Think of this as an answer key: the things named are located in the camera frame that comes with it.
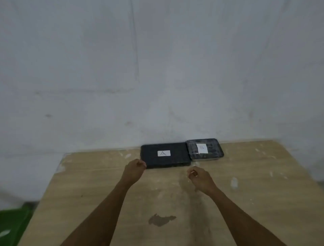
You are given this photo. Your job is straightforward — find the person's right hand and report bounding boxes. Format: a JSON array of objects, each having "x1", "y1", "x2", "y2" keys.
[{"x1": 187, "y1": 166, "x2": 219, "y2": 196}]

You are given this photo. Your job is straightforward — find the person's left hand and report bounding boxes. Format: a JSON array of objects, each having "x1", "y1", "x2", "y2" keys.
[{"x1": 121, "y1": 159, "x2": 147, "y2": 187}]

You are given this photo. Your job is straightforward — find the person's left forearm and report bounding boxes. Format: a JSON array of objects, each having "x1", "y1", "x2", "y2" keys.
[{"x1": 60, "y1": 179, "x2": 133, "y2": 246}]

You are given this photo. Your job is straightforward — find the person's right forearm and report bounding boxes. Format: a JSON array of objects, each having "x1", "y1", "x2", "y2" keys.
[{"x1": 207, "y1": 187, "x2": 287, "y2": 246}]

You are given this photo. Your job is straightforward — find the large black tray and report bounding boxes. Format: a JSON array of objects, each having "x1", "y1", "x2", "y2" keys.
[{"x1": 140, "y1": 142, "x2": 191, "y2": 169}]

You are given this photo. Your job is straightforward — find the small black tray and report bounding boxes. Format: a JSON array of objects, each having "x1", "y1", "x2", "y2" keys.
[{"x1": 186, "y1": 138, "x2": 225, "y2": 162}]

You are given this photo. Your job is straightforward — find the green object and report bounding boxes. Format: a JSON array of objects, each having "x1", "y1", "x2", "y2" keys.
[{"x1": 0, "y1": 203, "x2": 34, "y2": 246}]

